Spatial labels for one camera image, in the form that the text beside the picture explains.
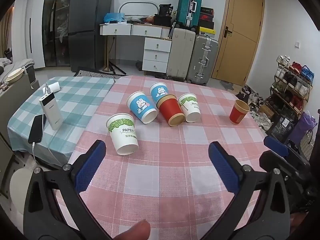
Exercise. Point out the black printed bag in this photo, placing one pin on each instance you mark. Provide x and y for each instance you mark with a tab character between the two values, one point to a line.
281	125

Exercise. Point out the shoe rack with shoes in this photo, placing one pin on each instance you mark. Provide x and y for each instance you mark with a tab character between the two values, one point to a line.
291	85

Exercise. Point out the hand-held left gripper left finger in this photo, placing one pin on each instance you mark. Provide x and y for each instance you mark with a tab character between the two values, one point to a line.
90	166

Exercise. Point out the beige bowl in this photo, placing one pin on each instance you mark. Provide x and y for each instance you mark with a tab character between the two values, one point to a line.
13	76

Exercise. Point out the white power bank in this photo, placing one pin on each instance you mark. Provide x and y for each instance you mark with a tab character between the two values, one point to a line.
51	112

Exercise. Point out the red paper cup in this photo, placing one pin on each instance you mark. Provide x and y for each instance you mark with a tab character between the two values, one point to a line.
171	111
238	112

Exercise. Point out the black tripod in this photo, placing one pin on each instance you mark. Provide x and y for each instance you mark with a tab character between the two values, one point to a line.
112	66

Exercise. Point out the arched table mirror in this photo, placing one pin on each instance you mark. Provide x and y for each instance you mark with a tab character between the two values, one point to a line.
137	10

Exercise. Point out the glass door cabinet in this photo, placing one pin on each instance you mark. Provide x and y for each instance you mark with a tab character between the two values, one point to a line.
56	25

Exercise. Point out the blue plastic bag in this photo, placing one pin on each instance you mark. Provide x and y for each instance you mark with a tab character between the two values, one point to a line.
113	17

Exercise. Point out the white paper cup green print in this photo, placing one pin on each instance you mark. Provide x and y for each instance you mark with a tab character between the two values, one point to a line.
190	107
123	135

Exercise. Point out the wooden door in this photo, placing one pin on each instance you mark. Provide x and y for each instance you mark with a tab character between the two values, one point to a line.
237	30

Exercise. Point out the black smartphone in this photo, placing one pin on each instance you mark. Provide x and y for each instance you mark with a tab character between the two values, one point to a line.
37	128

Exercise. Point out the pile of shoes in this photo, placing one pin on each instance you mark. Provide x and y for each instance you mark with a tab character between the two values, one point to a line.
255	107

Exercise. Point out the teal suitcase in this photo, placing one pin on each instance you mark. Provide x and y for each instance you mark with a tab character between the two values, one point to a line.
188	6

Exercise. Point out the purple bag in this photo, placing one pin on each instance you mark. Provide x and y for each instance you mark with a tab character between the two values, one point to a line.
302	127

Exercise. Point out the black white patterned rug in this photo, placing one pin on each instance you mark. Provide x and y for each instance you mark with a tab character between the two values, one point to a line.
95	73

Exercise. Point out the white charger plug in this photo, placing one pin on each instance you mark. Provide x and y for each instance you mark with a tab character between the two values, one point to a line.
53	87

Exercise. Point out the beige suitcase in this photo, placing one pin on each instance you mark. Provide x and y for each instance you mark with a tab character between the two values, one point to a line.
180	53

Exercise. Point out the green checked tablecloth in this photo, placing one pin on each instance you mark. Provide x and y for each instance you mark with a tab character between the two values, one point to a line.
75	105

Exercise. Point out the black refrigerator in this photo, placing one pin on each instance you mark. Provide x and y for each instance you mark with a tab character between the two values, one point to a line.
87	27

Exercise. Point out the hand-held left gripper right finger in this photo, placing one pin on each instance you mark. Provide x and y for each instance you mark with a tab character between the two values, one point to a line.
223	167

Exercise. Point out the silver suitcase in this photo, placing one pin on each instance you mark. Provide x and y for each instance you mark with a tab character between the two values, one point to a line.
203	60

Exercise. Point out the black yellow shoe box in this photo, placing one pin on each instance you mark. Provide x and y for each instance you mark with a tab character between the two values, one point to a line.
206	31

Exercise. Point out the blue rabbit paper cup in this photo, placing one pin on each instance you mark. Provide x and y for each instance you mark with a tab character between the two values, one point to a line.
142	107
158	92

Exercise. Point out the person's left hand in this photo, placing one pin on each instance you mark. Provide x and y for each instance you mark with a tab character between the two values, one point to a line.
136	230

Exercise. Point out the white desk with drawers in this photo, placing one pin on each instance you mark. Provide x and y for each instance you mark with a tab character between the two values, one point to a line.
152	45

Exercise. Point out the woven basket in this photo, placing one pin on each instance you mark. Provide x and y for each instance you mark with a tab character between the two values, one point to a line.
307	143

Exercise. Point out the pink checked tablecloth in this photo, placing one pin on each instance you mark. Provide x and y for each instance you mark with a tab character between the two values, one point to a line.
170	180

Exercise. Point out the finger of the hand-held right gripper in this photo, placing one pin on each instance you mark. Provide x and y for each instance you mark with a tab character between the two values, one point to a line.
267	160
276	145

